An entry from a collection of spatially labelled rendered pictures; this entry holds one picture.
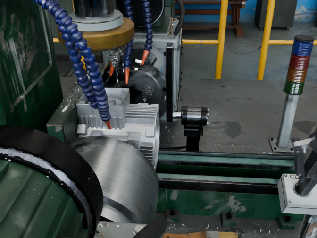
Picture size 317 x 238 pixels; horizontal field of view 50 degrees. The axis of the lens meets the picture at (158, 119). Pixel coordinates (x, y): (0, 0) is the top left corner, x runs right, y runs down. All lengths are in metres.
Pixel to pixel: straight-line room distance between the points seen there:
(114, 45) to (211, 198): 0.50
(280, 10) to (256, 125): 4.24
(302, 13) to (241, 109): 4.77
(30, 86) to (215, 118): 0.82
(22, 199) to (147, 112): 0.61
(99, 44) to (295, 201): 0.52
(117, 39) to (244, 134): 0.78
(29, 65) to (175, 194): 0.52
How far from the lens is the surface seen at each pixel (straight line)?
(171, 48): 0.94
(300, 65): 1.19
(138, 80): 1.10
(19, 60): 0.90
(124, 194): 0.61
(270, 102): 1.66
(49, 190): 0.33
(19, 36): 0.91
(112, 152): 0.67
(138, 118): 0.88
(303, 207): 0.77
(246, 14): 6.03
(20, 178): 0.34
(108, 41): 0.77
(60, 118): 0.83
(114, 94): 0.96
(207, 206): 1.01
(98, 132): 0.89
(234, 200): 1.00
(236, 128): 1.43
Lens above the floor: 1.55
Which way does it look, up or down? 31 degrees down
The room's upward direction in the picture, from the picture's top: 1 degrees counter-clockwise
